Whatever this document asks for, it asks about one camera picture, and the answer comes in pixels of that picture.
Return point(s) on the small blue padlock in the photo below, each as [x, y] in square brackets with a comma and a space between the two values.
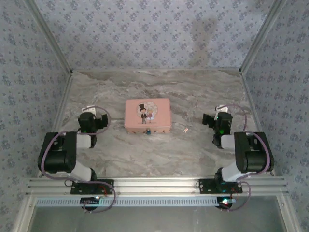
[147, 131]

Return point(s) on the pink tin box with couple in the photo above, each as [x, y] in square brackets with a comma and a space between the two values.
[147, 111]

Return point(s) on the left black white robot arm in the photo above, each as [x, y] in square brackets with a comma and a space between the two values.
[55, 159]

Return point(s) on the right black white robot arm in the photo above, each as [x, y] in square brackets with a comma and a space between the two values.
[253, 159]

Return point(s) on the small controller board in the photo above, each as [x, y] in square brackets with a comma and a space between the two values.
[90, 200]
[225, 201]

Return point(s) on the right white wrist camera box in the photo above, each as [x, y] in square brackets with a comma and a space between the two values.
[222, 108]

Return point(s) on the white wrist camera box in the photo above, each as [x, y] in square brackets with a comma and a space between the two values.
[90, 110]
[222, 108]

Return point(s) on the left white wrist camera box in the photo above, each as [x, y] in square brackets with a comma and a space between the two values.
[90, 110]

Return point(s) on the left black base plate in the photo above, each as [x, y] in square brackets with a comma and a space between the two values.
[77, 189]

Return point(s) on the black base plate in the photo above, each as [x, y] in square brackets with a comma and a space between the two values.
[205, 187]
[77, 189]

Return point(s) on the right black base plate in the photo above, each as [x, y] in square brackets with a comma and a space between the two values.
[205, 187]

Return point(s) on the aluminium back rail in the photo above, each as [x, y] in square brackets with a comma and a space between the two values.
[157, 69]

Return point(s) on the aluminium mounting rail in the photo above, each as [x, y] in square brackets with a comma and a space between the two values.
[157, 184]

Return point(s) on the aluminium frame post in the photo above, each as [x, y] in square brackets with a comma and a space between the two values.
[262, 36]
[49, 36]

